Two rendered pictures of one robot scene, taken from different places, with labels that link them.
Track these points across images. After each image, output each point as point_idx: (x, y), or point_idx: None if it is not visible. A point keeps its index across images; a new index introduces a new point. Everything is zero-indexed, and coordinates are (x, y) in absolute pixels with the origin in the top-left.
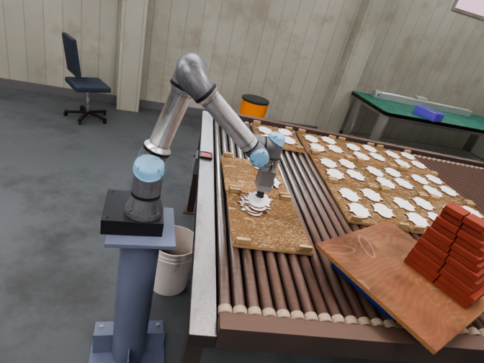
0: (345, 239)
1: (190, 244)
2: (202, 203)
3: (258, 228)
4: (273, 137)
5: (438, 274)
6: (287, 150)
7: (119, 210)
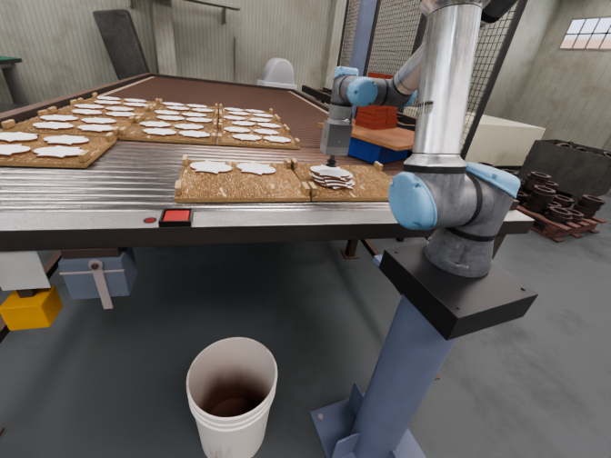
0: (374, 138)
1: (208, 366)
2: (357, 219)
3: (373, 184)
4: (357, 71)
5: (385, 120)
6: (110, 150)
7: (490, 281)
